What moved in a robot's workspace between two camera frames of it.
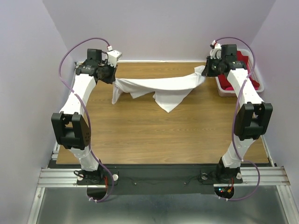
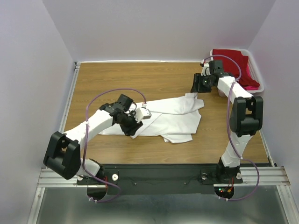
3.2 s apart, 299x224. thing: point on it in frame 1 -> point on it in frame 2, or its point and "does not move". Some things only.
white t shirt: (167, 93) -> (176, 119)
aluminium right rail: (267, 150) does not move
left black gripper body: (107, 72) -> (128, 123)
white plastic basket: (223, 92) does not move
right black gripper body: (214, 66) -> (204, 84)
